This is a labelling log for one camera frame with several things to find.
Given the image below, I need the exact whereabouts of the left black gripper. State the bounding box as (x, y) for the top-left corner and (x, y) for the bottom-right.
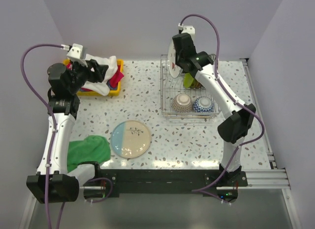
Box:
(67, 58), (108, 94)

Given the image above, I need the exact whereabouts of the watermelon pattern white plate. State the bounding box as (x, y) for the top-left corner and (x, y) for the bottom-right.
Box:
(167, 40), (183, 78)

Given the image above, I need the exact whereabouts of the lime green plate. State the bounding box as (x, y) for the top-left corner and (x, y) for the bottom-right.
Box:
(183, 73), (194, 89)

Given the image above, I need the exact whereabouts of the red patterned small dish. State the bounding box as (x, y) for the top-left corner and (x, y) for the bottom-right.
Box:
(171, 93), (192, 113)

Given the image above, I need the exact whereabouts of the wire dish rack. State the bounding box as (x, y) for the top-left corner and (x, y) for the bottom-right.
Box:
(160, 55), (221, 121)

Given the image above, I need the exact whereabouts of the blue patterned bowl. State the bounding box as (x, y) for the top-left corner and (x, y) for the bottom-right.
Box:
(192, 97), (215, 113)

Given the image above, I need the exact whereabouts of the yellow patterned plate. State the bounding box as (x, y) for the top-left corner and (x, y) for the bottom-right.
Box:
(190, 79), (203, 89)

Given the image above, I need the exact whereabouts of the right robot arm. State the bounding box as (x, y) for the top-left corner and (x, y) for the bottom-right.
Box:
(172, 33), (256, 186)

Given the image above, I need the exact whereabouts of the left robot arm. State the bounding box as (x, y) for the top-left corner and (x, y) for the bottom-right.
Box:
(26, 59), (109, 204)

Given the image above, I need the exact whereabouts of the white towel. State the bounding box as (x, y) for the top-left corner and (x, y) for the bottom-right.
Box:
(83, 54), (118, 96)

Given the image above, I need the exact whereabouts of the pink cloth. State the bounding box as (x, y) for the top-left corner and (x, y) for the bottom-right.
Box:
(64, 61), (125, 91)

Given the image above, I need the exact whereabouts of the yellow plastic bin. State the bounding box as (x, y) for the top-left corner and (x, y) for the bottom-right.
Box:
(63, 59), (124, 97)

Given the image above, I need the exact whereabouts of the green cloth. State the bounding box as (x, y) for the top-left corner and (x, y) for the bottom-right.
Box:
(67, 135), (111, 172)

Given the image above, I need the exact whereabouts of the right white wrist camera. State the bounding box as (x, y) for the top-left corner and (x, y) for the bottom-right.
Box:
(178, 23), (195, 40)

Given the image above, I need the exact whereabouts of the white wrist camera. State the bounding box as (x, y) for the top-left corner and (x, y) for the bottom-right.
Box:
(178, 23), (195, 40)
(66, 43), (86, 61)

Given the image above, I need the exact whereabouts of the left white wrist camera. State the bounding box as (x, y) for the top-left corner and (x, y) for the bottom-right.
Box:
(66, 43), (86, 61)

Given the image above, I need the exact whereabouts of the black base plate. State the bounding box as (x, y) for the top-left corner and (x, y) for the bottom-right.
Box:
(83, 167), (248, 201)

